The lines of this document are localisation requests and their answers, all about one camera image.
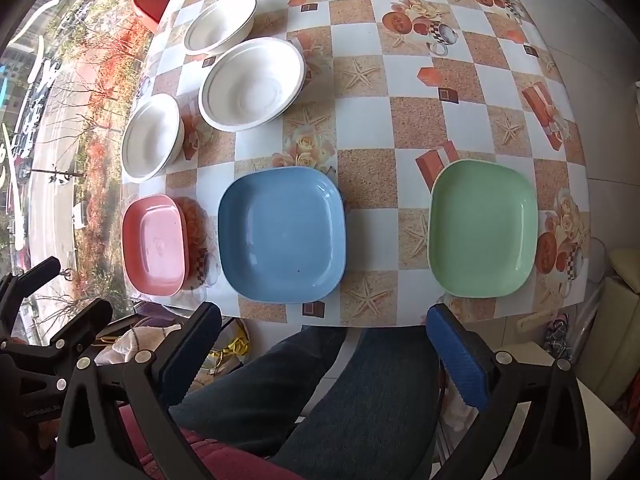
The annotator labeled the patterned slipper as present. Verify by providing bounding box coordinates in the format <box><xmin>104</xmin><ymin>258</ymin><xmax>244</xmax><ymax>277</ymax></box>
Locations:
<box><xmin>542</xmin><ymin>312</ymin><xmax>573</xmax><ymax>361</ymax></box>

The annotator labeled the person's leg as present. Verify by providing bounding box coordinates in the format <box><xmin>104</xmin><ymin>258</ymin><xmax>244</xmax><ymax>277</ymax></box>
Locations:
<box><xmin>270</xmin><ymin>327</ymin><xmax>442</xmax><ymax>480</ymax></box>
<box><xmin>170</xmin><ymin>325</ymin><xmax>348</xmax><ymax>461</ymax></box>

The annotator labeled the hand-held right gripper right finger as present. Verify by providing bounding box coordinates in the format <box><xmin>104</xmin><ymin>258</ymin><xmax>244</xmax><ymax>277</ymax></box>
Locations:
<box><xmin>426</xmin><ymin>304</ymin><xmax>592</xmax><ymax>480</ymax></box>

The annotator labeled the white cloth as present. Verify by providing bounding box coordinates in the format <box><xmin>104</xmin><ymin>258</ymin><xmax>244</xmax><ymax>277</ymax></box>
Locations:
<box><xmin>95</xmin><ymin>324</ymin><xmax>183</xmax><ymax>367</ymax></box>

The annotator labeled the person's left leg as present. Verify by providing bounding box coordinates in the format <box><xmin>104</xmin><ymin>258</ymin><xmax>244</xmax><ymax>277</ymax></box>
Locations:
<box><xmin>170</xmin><ymin>325</ymin><xmax>348</xmax><ymax>461</ymax></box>

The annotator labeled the small white bowl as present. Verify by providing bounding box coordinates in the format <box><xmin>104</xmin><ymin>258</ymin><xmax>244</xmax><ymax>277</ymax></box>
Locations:
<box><xmin>183</xmin><ymin>0</ymin><xmax>258</xmax><ymax>56</ymax></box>
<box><xmin>121</xmin><ymin>93</ymin><xmax>186</xmax><ymax>184</ymax></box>

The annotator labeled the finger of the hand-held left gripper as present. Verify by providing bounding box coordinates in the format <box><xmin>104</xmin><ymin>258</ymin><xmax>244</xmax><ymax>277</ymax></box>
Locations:
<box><xmin>0</xmin><ymin>256</ymin><xmax>62</xmax><ymax>311</ymax></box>
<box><xmin>0</xmin><ymin>298</ymin><xmax>114</xmax><ymax>377</ymax></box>

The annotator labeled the yellow cable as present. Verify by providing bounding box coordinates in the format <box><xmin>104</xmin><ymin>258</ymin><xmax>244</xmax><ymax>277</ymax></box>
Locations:
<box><xmin>210</xmin><ymin>330</ymin><xmax>251</xmax><ymax>367</ymax></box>

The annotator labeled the person's red sweater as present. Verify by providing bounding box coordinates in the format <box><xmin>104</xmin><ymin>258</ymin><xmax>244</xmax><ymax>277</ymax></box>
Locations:
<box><xmin>119</xmin><ymin>400</ymin><xmax>321</xmax><ymax>480</ymax></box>

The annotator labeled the large white bowl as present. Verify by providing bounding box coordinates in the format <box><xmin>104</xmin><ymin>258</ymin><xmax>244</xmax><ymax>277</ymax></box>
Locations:
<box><xmin>198</xmin><ymin>37</ymin><xmax>307</xmax><ymax>133</ymax></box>

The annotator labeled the blue square plate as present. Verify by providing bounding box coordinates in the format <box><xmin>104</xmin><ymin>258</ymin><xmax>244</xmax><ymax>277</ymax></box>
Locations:
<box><xmin>217</xmin><ymin>167</ymin><xmax>347</xmax><ymax>304</ymax></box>

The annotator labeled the pink rectangular plate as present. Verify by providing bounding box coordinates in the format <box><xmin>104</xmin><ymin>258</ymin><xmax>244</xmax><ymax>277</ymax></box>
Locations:
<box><xmin>121</xmin><ymin>194</ymin><xmax>190</xmax><ymax>296</ymax></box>

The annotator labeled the red plastic stool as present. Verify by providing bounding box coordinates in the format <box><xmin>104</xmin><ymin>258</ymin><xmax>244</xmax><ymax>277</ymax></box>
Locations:
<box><xmin>132</xmin><ymin>0</ymin><xmax>182</xmax><ymax>31</ymax></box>

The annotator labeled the cream seat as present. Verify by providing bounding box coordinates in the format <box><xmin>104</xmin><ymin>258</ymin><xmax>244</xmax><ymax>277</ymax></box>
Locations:
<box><xmin>600</xmin><ymin>247</ymin><xmax>640</xmax><ymax>396</ymax></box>

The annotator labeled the green square plate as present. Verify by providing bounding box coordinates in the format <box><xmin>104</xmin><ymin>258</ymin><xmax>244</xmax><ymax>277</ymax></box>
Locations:
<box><xmin>427</xmin><ymin>159</ymin><xmax>539</xmax><ymax>297</ymax></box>

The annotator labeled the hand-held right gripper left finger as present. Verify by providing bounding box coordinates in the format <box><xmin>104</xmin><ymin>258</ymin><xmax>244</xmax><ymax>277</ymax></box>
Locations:
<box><xmin>54</xmin><ymin>301</ymin><xmax>223</xmax><ymax>480</ymax></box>

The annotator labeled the person's right leg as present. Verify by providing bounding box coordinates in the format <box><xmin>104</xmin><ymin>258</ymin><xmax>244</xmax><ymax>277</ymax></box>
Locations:
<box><xmin>270</xmin><ymin>327</ymin><xmax>442</xmax><ymax>480</ymax></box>

